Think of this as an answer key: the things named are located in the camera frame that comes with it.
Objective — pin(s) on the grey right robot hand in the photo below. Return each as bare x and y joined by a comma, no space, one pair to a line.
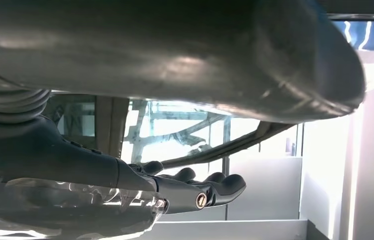
74,155

